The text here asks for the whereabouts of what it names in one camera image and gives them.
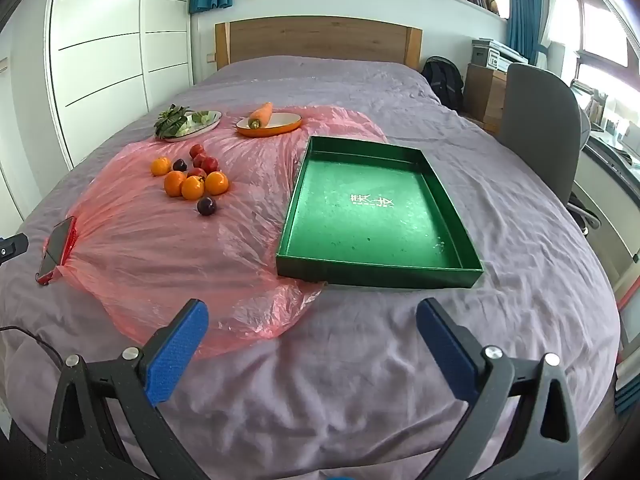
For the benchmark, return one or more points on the orange rimmed plate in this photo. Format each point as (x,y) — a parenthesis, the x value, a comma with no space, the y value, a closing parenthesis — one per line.
(286,122)

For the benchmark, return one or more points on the wooden nightstand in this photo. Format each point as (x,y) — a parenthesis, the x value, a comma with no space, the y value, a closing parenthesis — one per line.
(482,95)

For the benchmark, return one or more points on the wooden headboard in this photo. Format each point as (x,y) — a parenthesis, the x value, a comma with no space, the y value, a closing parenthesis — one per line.
(320,40)

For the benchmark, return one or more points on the grey printer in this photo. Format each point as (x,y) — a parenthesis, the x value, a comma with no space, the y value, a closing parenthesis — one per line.
(482,55)

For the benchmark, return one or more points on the black backpack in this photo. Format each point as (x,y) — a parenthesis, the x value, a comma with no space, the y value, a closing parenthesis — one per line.
(442,80)

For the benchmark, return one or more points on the cluttered desk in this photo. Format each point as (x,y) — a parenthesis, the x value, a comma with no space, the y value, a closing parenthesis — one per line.
(605,160)

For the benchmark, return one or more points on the orange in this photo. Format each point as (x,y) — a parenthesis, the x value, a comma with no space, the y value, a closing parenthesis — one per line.
(174,183)
(193,188)
(217,183)
(161,166)

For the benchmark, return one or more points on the oval glass plate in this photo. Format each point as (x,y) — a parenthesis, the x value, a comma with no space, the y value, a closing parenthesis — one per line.
(209,122)

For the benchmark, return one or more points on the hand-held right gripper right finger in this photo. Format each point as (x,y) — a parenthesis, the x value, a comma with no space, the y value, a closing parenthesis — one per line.
(450,355)

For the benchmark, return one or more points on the white wardrobe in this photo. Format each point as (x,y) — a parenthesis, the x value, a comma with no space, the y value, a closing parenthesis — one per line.
(100,60)

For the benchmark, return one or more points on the green leafy vegetable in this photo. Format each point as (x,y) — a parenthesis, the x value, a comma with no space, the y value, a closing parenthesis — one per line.
(167,122)

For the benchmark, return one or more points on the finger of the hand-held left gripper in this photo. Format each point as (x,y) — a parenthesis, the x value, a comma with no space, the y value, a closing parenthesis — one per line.
(12,248)

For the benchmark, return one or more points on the pink plastic bag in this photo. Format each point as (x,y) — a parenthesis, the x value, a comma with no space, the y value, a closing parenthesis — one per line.
(165,260)

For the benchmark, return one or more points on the smartphone in red case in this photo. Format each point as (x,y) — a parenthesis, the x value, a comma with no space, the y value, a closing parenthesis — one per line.
(52,252)

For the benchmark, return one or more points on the carrot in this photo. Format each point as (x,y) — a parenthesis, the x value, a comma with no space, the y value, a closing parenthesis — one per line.
(262,112)

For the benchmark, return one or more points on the white printer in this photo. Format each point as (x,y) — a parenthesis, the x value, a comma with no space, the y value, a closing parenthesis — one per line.
(514,56)

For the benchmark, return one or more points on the green cardboard tray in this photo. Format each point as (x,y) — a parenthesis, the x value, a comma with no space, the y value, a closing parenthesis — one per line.
(360,230)

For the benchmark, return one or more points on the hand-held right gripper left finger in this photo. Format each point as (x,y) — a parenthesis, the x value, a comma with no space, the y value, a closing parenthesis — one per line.
(175,355)

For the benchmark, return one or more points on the grey office chair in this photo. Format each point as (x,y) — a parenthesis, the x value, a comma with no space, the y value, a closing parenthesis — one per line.
(540,125)

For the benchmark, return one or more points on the dark purple plum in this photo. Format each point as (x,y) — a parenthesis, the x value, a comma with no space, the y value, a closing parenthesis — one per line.
(206,206)
(179,165)

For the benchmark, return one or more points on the window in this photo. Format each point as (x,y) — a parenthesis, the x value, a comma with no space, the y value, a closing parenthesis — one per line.
(600,25)

